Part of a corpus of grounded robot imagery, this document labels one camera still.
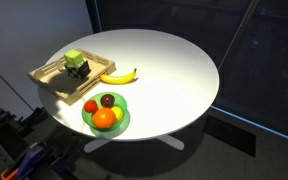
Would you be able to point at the light green cube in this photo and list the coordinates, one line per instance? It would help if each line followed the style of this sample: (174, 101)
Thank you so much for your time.
(74, 58)

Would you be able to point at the white table pedestal base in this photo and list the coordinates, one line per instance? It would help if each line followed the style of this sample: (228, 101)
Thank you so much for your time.
(174, 142)

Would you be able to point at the yellow lemon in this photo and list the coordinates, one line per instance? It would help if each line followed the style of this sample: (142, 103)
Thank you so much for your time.
(118, 112)

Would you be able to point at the slatted wooden tray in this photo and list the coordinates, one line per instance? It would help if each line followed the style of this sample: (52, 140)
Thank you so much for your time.
(55, 85)

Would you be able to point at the black white checkered cube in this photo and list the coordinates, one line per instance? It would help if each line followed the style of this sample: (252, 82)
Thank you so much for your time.
(80, 70)

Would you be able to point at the green translucent plastic bowl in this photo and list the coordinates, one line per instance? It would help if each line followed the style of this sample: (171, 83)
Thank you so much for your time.
(120, 100)

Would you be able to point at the orange fruit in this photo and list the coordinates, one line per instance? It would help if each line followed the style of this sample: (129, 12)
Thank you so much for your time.
(104, 118)

